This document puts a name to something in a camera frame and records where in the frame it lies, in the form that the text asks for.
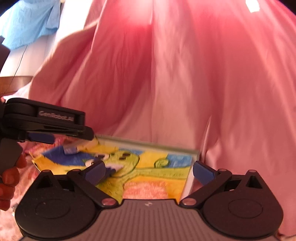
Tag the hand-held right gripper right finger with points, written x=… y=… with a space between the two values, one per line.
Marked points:
x=203 y=173

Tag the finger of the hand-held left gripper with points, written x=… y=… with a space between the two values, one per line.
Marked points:
x=87 y=134
x=41 y=138

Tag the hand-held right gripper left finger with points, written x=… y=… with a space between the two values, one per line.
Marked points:
x=94 y=173

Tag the grey cardboard box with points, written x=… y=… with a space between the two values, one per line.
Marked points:
x=148 y=144

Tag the person's left hand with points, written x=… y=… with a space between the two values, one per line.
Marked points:
x=9 y=180

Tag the dark wooden headboard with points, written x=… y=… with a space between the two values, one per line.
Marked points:
x=13 y=84

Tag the pink bed sheet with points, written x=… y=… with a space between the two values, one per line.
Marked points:
x=161 y=81

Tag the blue cloth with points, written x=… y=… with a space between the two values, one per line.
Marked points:
x=27 y=20

